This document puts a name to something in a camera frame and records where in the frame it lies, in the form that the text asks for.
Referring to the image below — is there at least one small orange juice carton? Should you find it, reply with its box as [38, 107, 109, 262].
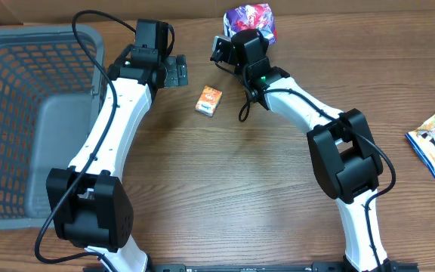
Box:
[195, 85, 222, 117]

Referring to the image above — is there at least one purple red snack pouch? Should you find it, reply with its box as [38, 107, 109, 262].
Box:
[225, 3, 277, 45]

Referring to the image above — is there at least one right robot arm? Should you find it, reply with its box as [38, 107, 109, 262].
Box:
[230, 29, 388, 271]

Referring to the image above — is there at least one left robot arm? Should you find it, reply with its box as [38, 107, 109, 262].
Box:
[35, 19, 187, 271]

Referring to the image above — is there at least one white barcode scanner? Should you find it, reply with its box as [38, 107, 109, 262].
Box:
[223, 12, 230, 37]

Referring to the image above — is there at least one grey plastic mesh basket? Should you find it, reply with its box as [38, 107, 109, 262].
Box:
[0, 25, 104, 230]

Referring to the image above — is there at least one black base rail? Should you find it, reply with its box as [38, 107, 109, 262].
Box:
[82, 261, 420, 272]

